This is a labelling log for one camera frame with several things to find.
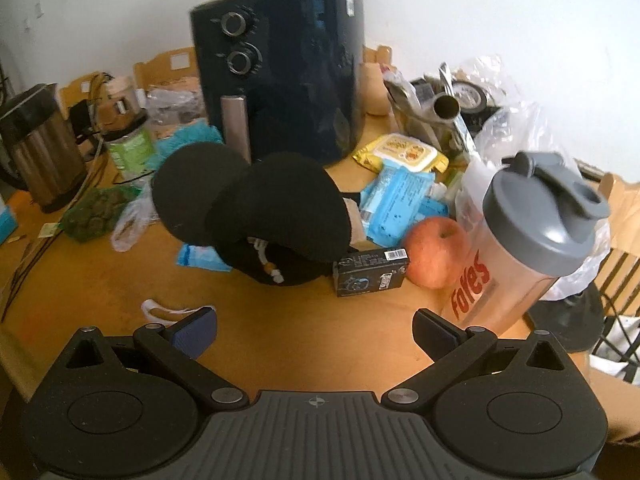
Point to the black hat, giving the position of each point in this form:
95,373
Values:
280,200

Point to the black kettle base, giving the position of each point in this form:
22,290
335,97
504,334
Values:
575,325

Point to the black round object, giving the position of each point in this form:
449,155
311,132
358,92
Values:
475,97

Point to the steel electric kettle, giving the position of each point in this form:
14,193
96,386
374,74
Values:
40,160

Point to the dark blue air fryer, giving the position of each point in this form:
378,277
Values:
300,60

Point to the teal cloth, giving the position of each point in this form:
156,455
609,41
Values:
187,135

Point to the red apple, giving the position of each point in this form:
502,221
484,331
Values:
435,255

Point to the clear bag of bread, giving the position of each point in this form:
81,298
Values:
175,102

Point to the metal utensil holder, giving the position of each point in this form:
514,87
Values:
425,115

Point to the blue printed packet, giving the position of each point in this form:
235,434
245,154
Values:
395,200

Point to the small black box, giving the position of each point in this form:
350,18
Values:
370,275

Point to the green label jar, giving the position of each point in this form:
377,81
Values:
130,152

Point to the green net produce bag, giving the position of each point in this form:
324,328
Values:
95,215

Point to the brown block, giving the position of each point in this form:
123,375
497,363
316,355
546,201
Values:
122,112

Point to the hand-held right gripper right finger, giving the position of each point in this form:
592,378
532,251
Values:
432,332

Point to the white paper bag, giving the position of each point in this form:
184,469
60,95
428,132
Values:
620,350

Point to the small clear plastic bag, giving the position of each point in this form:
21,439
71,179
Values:
127,227

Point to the grey lid shaker bottle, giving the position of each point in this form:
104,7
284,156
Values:
520,240

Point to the white loop strip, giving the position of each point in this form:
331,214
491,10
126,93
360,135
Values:
160,312

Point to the light blue tissue packet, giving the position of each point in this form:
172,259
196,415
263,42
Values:
200,257

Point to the yellow wet wipes pack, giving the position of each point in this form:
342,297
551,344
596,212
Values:
400,152

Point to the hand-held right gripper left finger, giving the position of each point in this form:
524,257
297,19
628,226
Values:
195,332

